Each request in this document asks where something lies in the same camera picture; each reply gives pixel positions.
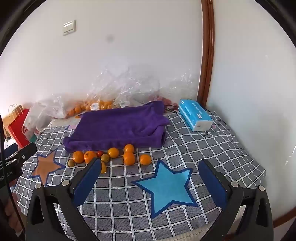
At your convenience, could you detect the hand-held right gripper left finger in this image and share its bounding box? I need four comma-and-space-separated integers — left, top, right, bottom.
25, 158, 102, 241

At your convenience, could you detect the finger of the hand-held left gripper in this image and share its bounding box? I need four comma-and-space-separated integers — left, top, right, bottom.
4, 142, 37, 168

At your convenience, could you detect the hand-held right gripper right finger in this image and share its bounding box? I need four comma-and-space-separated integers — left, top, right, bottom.
198, 159, 274, 241

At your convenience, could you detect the large orange with green stem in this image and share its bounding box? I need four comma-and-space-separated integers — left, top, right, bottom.
84, 151, 97, 164

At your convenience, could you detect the purple towel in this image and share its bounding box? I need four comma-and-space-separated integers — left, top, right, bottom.
63, 101, 170, 153

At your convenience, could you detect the person's left hand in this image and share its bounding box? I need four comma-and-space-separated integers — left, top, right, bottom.
5, 192, 24, 232

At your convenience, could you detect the red paper bag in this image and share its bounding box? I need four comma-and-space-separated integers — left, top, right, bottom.
8, 108, 31, 149

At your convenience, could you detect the white plastic bag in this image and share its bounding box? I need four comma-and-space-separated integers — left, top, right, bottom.
23, 101, 50, 141

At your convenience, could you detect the printed cardboard sheet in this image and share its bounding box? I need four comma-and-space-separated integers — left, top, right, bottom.
47, 117, 79, 130

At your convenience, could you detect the grey checkered star blanket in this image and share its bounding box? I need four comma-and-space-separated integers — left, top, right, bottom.
14, 109, 266, 241

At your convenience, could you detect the cloudy plastic bag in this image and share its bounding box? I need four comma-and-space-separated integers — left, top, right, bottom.
38, 93, 78, 119

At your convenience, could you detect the heap of bagged oranges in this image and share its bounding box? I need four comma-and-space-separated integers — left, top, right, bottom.
84, 99, 115, 111
65, 104, 85, 119

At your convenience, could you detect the blue tissue pack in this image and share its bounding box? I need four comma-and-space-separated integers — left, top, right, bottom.
178, 99, 213, 132

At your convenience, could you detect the heap of red cherry tomatoes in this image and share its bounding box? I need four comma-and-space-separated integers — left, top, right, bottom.
149, 94, 173, 106

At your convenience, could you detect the crumpled clear plastic bag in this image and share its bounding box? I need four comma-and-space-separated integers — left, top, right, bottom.
159, 72, 199, 107

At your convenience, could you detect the brown wooden door frame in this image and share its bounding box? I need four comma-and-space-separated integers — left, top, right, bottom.
197, 0, 215, 107

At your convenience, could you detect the white wall light switch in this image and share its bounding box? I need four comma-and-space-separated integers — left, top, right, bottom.
62, 20, 76, 36

